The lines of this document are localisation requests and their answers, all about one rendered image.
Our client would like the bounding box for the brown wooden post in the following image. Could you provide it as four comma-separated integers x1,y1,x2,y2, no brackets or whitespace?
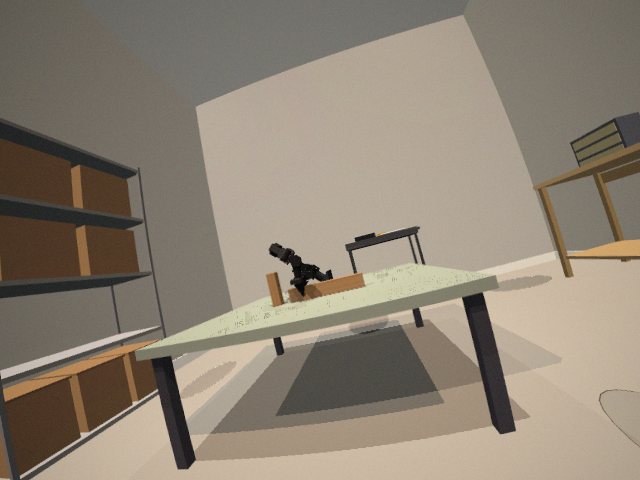
266,272,284,307

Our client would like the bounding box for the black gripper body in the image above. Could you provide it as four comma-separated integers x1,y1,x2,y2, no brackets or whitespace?
290,266,310,285

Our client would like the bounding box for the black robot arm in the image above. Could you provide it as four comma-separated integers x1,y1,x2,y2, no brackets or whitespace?
269,243,325,282

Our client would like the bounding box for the brown wooden plank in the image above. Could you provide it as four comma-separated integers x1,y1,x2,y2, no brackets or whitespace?
285,272,365,302

